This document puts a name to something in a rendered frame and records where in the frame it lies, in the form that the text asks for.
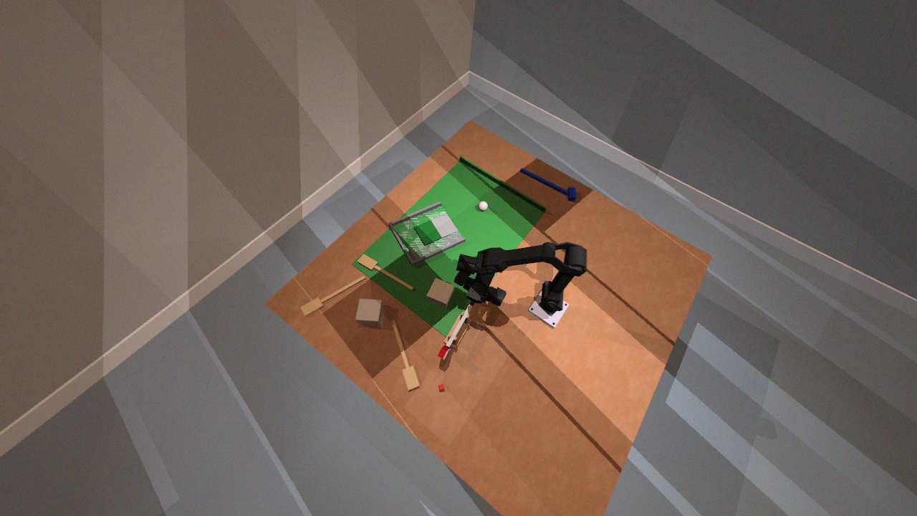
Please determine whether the tan cube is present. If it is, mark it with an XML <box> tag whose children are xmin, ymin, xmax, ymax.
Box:
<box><xmin>356</xmin><ymin>299</ymin><xmax>383</xmax><ymax>325</ymax></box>
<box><xmin>427</xmin><ymin>278</ymin><xmax>455</xmax><ymax>308</ymax></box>

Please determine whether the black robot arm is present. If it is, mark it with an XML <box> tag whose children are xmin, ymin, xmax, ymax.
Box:
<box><xmin>456</xmin><ymin>242</ymin><xmax>587</xmax><ymax>316</ymax></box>

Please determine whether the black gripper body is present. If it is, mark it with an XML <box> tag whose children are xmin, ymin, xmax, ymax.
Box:
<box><xmin>454</xmin><ymin>271</ymin><xmax>506</xmax><ymax>306</ymax></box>

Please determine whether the green mat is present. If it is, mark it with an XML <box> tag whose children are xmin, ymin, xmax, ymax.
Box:
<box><xmin>352</xmin><ymin>161</ymin><xmax>544</xmax><ymax>337</ymax></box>

